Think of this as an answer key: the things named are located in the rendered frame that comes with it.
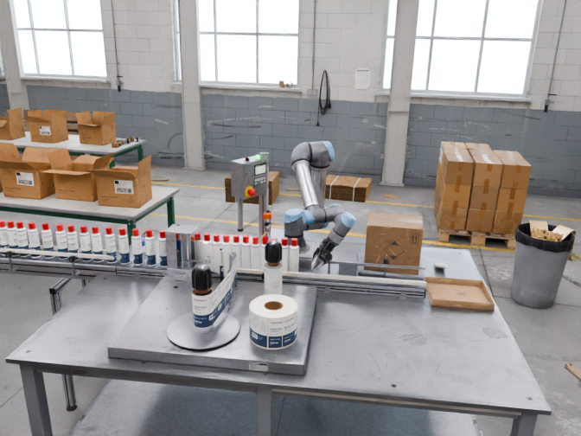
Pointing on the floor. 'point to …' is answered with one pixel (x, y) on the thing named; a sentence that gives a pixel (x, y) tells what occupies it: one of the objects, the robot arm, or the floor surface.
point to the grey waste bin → (537, 276)
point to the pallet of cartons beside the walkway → (480, 193)
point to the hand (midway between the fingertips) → (313, 267)
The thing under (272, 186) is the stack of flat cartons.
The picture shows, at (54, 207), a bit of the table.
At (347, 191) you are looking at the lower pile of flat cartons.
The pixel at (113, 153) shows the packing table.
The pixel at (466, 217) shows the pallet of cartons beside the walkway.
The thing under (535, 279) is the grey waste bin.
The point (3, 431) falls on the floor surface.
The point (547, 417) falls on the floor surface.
